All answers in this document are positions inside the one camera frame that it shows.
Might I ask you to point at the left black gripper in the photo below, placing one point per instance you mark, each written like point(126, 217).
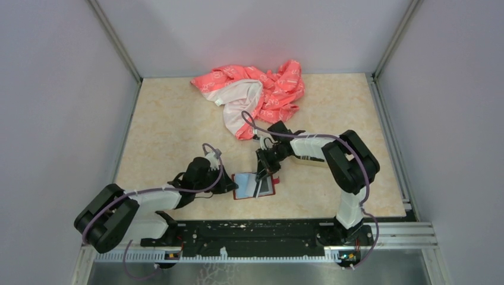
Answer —
point(224, 184)

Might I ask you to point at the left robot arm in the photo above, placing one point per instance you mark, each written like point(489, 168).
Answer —
point(114, 216)

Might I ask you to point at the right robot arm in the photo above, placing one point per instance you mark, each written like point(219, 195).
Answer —
point(351, 163)

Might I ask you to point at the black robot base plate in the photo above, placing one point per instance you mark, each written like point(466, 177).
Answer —
point(259, 238)

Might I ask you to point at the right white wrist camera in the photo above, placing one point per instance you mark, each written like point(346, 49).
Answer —
point(265, 142)

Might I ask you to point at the red card holder wallet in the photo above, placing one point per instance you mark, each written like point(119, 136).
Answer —
point(246, 185)

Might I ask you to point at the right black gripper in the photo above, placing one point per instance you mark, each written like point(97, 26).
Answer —
point(264, 166)

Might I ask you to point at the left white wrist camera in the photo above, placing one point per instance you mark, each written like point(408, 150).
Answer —
point(214, 157)

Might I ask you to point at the beige oval card tray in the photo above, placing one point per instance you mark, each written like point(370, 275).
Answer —
point(310, 161)

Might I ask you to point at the pink and white cloth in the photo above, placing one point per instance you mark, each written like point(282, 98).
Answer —
point(268, 96)

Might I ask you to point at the aluminium front frame rail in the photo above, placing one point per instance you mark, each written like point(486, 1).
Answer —
point(383, 236)

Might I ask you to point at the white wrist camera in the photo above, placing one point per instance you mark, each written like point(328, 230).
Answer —
point(214, 157)
point(265, 142)

